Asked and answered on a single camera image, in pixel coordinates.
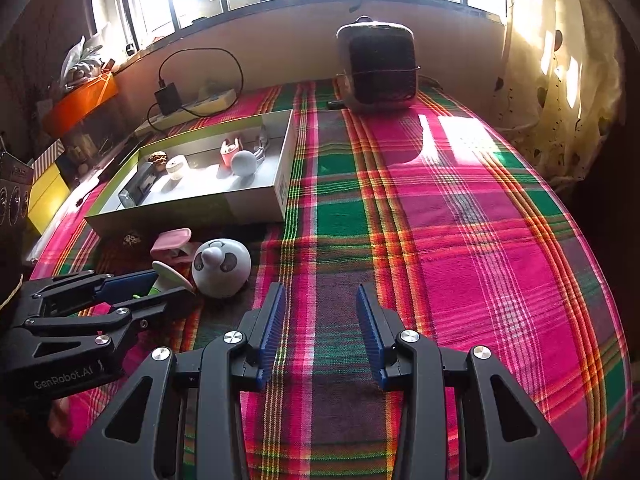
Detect black cylinder beside heater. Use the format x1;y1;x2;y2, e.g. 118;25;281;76
326;100;345;110

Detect cream spotted curtain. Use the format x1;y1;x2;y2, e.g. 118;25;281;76
489;0;624;191

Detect white round jar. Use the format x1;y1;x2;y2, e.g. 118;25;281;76
165;155;190;181

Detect grey black mesh heater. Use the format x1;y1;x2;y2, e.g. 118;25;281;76
335;15;420;113

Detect pink plastic clamp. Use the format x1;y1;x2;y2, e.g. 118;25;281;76
150;228;200;266

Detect black power adapter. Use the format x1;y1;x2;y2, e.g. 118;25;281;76
154;82;182;116

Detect black charger cable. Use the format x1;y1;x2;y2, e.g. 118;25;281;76
145;46;245;134

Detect white green cardboard box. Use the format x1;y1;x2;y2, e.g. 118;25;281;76
85;110;297;238

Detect orange box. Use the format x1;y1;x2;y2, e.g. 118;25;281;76
42;73;118;139

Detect grey flashlight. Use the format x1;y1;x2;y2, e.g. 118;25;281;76
118;162;158;208

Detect white power strip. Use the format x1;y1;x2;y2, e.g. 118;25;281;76
134;89;236;136

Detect pink green plaid blanket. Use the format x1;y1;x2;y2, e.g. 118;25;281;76
29;78;633;480

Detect brown walnut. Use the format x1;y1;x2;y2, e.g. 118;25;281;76
122;231;142;247
148;151;168;171

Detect yellow box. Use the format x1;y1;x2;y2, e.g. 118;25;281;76
27;164;70;234

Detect plastic bag clutter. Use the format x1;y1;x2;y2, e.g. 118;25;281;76
58;32;115;93

